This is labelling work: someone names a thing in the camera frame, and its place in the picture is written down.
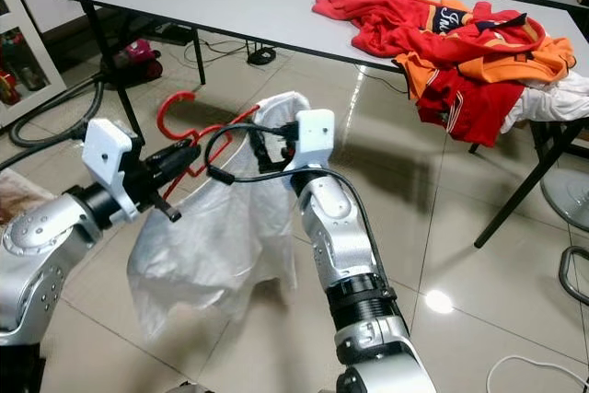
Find plain red shirt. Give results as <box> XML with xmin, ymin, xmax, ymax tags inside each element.
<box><xmin>311</xmin><ymin>0</ymin><xmax>447</xmax><ymax>61</ymax></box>

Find red jersey navy collar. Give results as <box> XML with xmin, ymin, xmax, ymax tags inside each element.
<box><xmin>352</xmin><ymin>0</ymin><xmax>553</xmax><ymax>72</ymax></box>

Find white glass door cabinet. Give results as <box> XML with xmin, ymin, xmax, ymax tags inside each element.
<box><xmin>0</xmin><ymin>0</ymin><xmax>70</xmax><ymax>127</ymax></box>

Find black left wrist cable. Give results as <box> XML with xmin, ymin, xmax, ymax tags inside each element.
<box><xmin>0</xmin><ymin>138</ymin><xmax>90</xmax><ymax>173</ymax></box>

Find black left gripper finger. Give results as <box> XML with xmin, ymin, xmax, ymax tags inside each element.
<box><xmin>143</xmin><ymin>192</ymin><xmax>180</xmax><ymax>222</ymax></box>
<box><xmin>161</xmin><ymin>143</ymin><xmax>203</xmax><ymax>178</ymax></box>

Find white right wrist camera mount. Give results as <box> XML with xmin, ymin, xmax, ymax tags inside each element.
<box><xmin>294</xmin><ymin>109</ymin><xmax>335</xmax><ymax>173</ymax></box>

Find red garment white stripes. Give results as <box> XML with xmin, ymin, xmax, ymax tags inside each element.
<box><xmin>416</xmin><ymin>66</ymin><xmax>530</xmax><ymax>148</ymax></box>

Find orange shirt striped hem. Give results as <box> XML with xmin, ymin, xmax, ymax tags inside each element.
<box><xmin>394</xmin><ymin>51</ymin><xmax>461</xmax><ymax>102</ymax></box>

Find chrome tube chair frame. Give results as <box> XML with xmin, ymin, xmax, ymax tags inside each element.
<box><xmin>557</xmin><ymin>246</ymin><xmax>589</xmax><ymax>308</ymax></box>

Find grey floor fan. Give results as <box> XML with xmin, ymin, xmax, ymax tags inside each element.
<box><xmin>541</xmin><ymin>168</ymin><xmax>589</xmax><ymax>230</ymax></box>

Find red canister vacuum cleaner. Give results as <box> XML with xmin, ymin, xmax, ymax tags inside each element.
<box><xmin>7</xmin><ymin>39</ymin><xmax>167</xmax><ymax>148</ymax></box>

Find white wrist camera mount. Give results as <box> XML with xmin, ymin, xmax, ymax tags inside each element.
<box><xmin>294</xmin><ymin>109</ymin><xmax>335</xmax><ymax>173</ymax></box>
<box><xmin>83</xmin><ymin>118</ymin><xmax>134</xmax><ymax>224</ymax></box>

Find grey left robot foot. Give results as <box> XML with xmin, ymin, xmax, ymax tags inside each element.
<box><xmin>167</xmin><ymin>382</ymin><xmax>211</xmax><ymax>393</ymax></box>

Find red wire hanger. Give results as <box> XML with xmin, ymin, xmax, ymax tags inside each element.
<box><xmin>156</xmin><ymin>91</ymin><xmax>260</xmax><ymax>201</ymax></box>

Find white floor cable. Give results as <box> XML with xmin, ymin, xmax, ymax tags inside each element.
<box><xmin>486</xmin><ymin>354</ymin><xmax>589</xmax><ymax>393</ymax></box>

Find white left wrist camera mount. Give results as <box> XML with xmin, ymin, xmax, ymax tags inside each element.
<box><xmin>83</xmin><ymin>118</ymin><xmax>134</xmax><ymax>224</ymax></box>

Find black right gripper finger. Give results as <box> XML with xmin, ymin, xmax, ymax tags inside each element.
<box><xmin>246</xmin><ymin>127</ymin><xmax>272</xmax><ymax>173</ymax></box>

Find pink beige cloth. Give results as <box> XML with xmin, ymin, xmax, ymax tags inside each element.
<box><xmin>0</xmin><ymin>168</ymin><xmax>56</xmax><ymax>225</ymax></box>

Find black floor power adapter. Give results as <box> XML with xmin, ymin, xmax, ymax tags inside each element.
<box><xmin>247</xmin><ymin>43</ymin><xmax>277</xmax><ymax>65</ymax></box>

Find white printed shirt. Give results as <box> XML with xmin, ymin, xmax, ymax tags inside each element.
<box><xmin>127</xmin><ymin>91</ymin><xmax>309</xmax><ymax>339</ymax></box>

